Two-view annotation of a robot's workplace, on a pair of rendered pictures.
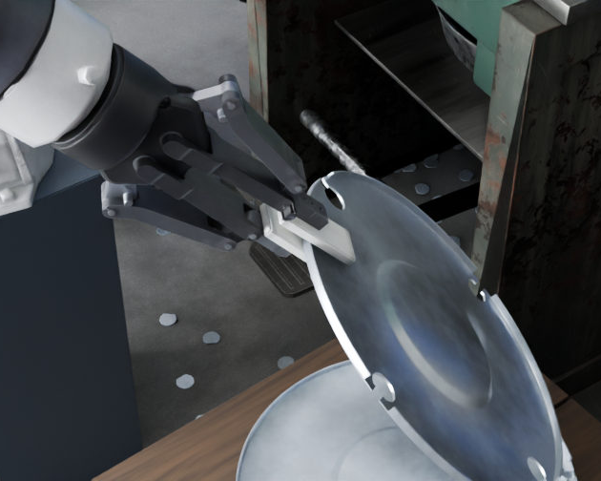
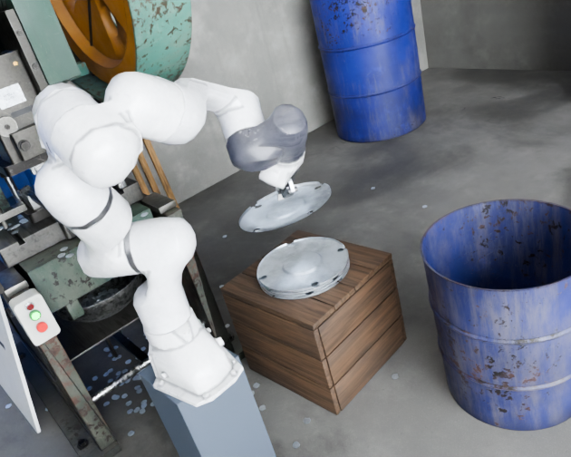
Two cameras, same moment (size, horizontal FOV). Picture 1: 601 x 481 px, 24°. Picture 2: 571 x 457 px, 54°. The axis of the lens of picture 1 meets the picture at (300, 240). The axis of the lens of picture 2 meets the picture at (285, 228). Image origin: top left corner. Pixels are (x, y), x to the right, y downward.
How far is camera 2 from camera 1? 158 cm
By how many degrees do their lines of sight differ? 72
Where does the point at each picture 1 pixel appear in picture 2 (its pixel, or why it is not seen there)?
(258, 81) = (82, 399)
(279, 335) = not seen: hidden behind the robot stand
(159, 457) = (300, 316)
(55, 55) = not seen: hidden behind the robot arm
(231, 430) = (286, 306)
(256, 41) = (72, 384)
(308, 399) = (276, 286)
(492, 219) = (198, 276)
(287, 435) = (290, 286)
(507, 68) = not seen: hidden behind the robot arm
